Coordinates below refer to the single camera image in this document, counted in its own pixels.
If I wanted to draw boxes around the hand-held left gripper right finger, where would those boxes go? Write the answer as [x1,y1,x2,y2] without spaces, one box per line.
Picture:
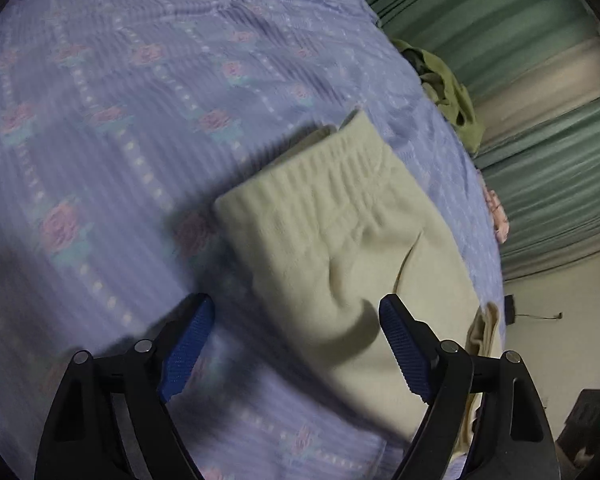
[378,293,562,480]

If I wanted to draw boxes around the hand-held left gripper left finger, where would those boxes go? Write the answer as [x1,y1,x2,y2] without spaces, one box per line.
[34,292,216,480]

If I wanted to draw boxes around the cream pants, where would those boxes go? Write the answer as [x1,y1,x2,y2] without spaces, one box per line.
[212,110,505,461]

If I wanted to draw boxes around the pink patterned cloth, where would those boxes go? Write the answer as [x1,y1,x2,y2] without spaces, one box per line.
[482,187,511,243]

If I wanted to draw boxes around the black air purifier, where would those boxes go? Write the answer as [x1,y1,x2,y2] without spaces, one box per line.
[566,389,600,441]

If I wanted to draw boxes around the green curtain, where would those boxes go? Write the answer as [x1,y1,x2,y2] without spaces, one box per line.
[355,0,600,56]
[472,95,600,281]

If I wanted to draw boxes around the olive green cloth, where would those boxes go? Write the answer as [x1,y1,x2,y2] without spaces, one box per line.
[397,39,486,153]

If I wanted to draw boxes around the bed with purple floral sheet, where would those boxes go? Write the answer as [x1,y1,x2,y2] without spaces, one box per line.
[0,0,506,480]

